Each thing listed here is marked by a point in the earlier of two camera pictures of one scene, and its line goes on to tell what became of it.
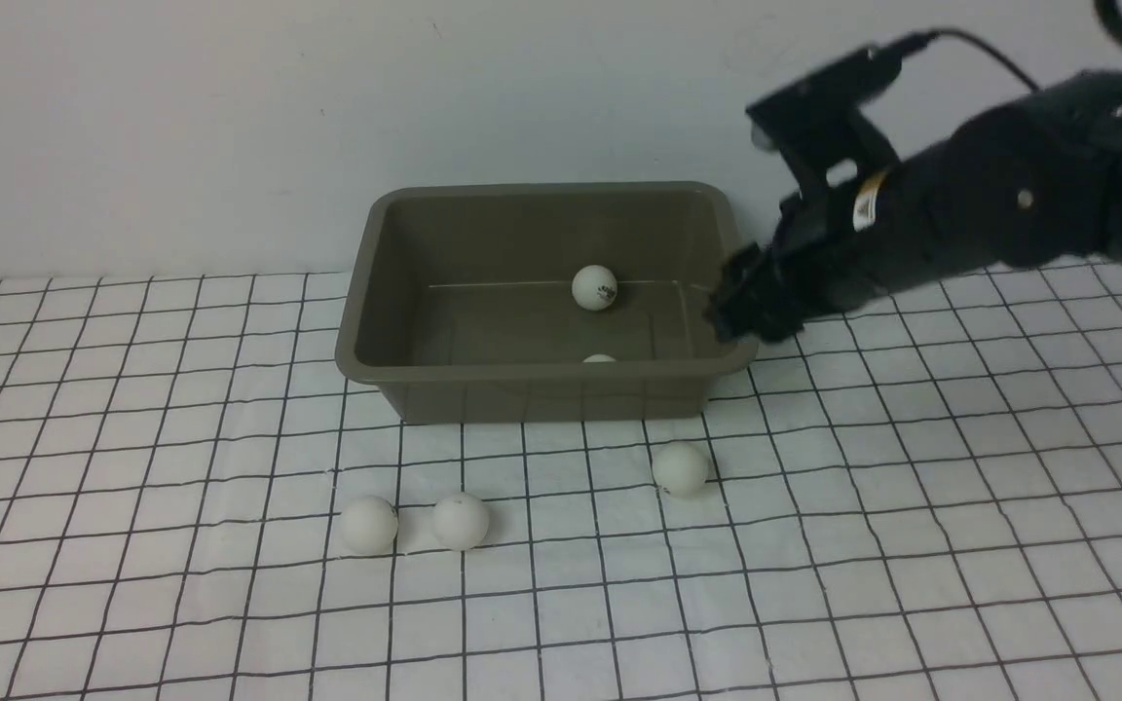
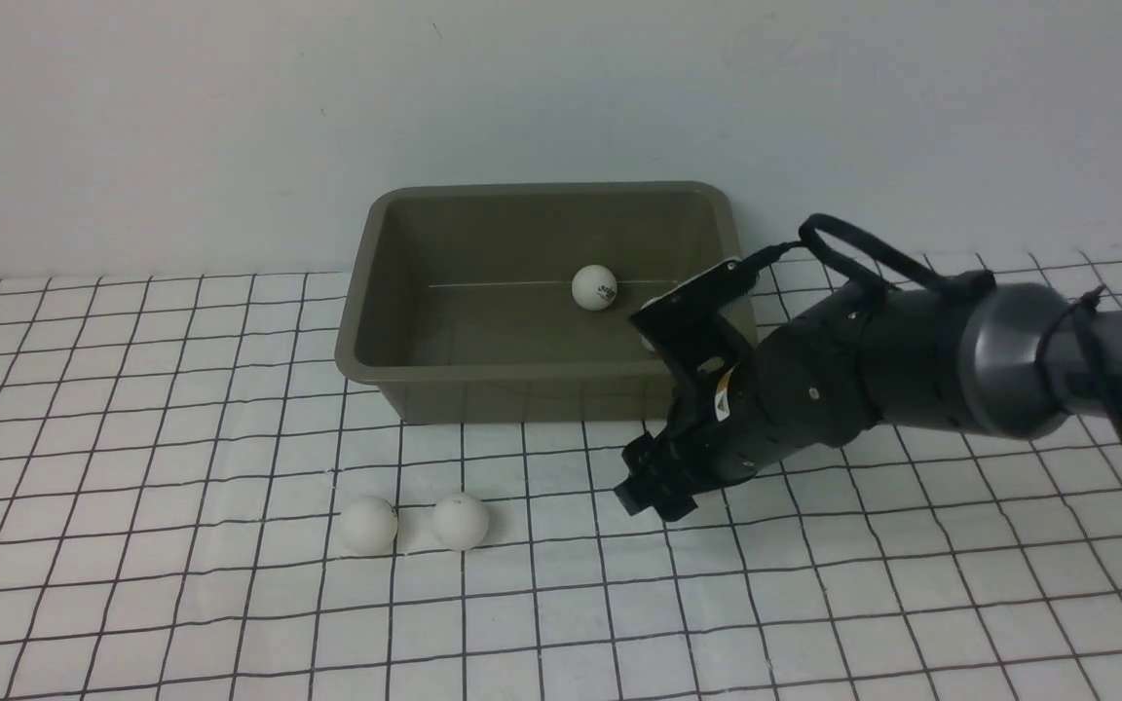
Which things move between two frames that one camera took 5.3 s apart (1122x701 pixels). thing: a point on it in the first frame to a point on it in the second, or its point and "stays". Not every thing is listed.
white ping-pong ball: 369,525 stays
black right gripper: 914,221 to 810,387
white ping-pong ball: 461,521 stays
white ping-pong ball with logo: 594,287 stays
